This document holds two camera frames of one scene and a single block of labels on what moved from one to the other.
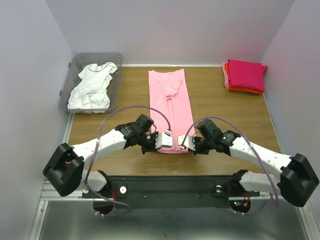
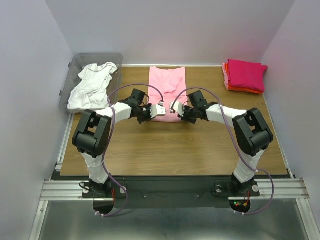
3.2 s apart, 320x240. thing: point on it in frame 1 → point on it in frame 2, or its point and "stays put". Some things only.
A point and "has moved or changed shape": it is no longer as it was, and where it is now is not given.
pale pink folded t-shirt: (225, 75) stays put
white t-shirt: (91, 93) stays put
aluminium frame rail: (49, 193) stays put
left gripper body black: (147, 142) → (144, 114)
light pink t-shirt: (170, 107) has moved or changed shape
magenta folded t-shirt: (247, 74) stays put
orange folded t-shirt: (233, 88) stays put
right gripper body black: (202, 145) → (190, 115)
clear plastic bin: (78, 61) stays put
